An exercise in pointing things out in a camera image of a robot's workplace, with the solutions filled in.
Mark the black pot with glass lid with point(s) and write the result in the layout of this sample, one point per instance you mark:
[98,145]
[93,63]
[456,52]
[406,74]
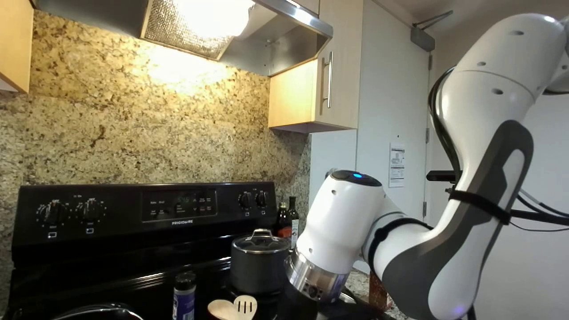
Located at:
[258,262]

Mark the wooden spoon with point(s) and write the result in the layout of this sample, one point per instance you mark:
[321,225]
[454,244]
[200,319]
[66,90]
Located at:
[223,310]

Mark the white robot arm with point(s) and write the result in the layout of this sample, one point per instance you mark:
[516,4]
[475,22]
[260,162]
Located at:
[433,269]

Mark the black electric stove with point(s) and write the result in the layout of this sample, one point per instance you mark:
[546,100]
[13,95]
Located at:
[123,244]

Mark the dark glass bottle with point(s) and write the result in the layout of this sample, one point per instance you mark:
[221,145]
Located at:
[294,221]

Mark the wooden upper cabinet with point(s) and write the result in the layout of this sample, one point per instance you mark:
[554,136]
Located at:
[322,95]

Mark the steel range hood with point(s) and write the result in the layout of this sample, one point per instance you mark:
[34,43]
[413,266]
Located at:
[260,36]

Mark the slotted wooden spatula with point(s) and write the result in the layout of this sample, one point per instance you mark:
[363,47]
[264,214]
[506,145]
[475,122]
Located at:
[246,306]

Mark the small blue spice bottle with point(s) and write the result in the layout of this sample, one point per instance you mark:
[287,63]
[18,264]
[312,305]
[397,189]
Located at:
[184,296]

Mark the black back saucepan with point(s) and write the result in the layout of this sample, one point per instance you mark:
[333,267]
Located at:
[100,312]

